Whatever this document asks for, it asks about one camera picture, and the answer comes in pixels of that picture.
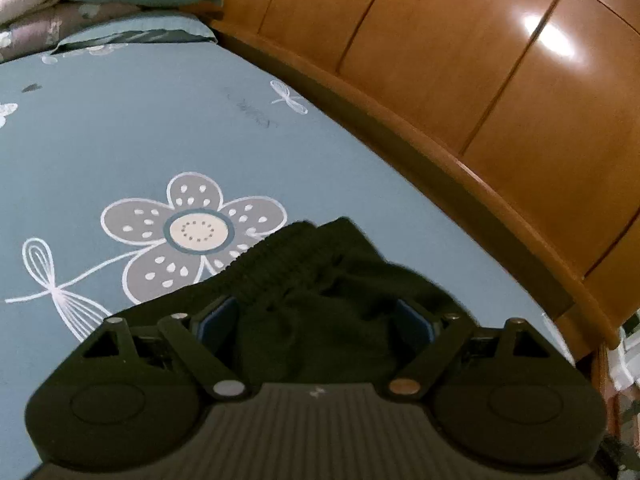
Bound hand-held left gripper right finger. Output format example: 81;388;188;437
387;299;583;401

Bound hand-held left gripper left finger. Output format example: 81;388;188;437
55;296;248;401

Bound black ribbed knit garment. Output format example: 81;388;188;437
107;216;468;386

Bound wooden headboard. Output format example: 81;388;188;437
180;0;640;351

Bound purple floral quilt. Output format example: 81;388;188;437
0;2;131;63

